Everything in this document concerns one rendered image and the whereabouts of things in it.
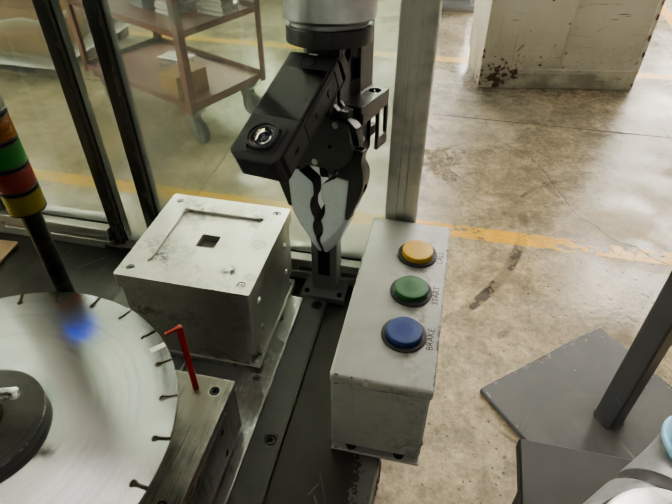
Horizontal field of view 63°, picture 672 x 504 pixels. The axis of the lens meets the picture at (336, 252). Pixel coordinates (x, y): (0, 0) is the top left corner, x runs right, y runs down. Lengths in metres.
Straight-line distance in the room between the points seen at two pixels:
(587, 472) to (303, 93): 0.55
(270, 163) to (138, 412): 0.26
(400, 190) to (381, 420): 0.31
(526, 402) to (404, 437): 1.08
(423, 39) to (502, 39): 2.74
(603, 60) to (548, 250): 1.63
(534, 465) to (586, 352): 1.18
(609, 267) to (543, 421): 0.79
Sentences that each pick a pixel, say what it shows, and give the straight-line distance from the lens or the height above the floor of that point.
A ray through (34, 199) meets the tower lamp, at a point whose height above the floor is 0.99.
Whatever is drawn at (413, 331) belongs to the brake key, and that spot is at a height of 0.91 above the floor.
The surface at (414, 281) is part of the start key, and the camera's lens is 0.67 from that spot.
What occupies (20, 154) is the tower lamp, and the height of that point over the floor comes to 1.05.
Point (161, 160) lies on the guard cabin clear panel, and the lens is 0.88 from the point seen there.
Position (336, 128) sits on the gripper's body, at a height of 1.15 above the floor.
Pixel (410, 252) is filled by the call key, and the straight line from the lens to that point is 0.71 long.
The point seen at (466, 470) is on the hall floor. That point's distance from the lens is 1.58.
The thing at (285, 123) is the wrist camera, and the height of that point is 1.18.
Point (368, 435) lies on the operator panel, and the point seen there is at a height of 0.79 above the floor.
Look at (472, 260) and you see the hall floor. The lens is 2.12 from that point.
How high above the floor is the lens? 1.37
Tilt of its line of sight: 41 degrees down
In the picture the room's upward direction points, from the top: straight up
